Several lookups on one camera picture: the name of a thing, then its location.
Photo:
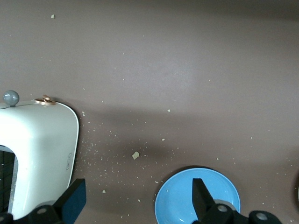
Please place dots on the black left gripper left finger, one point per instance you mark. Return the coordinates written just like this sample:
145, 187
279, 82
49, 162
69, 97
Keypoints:
70, 200

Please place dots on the blue plate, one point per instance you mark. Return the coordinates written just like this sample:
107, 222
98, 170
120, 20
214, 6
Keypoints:
175, 200

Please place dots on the white two-slot toaster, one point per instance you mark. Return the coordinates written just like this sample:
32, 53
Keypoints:
46, 140

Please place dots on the large bread crumb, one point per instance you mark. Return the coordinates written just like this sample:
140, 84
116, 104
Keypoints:
135, 155

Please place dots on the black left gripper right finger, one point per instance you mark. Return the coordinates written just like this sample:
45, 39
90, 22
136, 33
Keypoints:
203, 205

